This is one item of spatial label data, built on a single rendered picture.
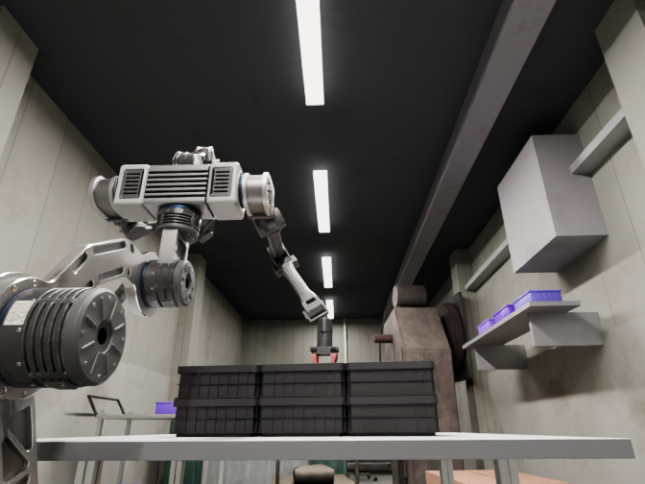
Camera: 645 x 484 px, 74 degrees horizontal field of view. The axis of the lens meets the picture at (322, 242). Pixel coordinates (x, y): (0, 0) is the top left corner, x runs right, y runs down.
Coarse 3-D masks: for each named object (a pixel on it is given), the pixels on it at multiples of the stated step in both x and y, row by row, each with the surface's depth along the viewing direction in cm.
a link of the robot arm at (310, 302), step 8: (288, 264) 188; (296, 264) 191; (280, 272) 189; (288, 272) 183; (296, 272) 182; (296, 280) 176; (296, 288) 173; (304, 288) 170; (304, 296) 166; (312, 296) 165; (304, 304) 162; (312, 304) 161; (320, 304) 160; (312, 312) 159; (320, 312) 160
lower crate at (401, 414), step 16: (352, 400) 140; (368, 400) 140; (384, 400) 139; (400, 400) 139; (416, 400) 138; (432, 400) 138; (352, 416) 139; (368, 416) 138; (384, 416) 138; (400, 416) 137; (416, 416) 137; (432, 416) 136; (352, 432) 139; (368, 432) 138; (384, 432) 137; (400, 432) 137; (416, 432) 136; (432, 432) 136
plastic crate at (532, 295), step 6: (528, 294) 288; (534, 294) 285; (540, 294) 285; (546, 294) 285; (552, 294) 285; (558, 294) 284; (516, 300) 306; (522, 300) 298; (528, 300) 289; (534, 300) 284; (540, 300) 283; (546, 300) 283; (552, 300) 283; (558, 300) 283; (516, 306) 308
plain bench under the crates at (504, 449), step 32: (64, 448) 98; (96, 448) 98; (128, 448) 97; (160, 448) 97; (192, 448) 97; (224, 448) 97; (256, 448) 96; (288, 448) 96; (320, 448) 96; (352, 448) 96; (384, 448) 96; (416, 448) 95; (448, 448) 95; (480, 448) 95; (512, 448) 95; (544, 448) 94; (576, 448) 94; (608, 448) 94; (96, 480) 149; (448, 480) 223; (512, 480) 142
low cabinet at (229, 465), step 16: (192, 464) 431; (240, 464) 429; (256, 464) 428; (272, 464) 428; (288, 464) 427; (304, 464) 427; (336, 464) 426; (192, 480) 425; (208, 480) 424; (224, 480) 424; (240, 480) 423; (256, 480) 422; (272, 480) 422
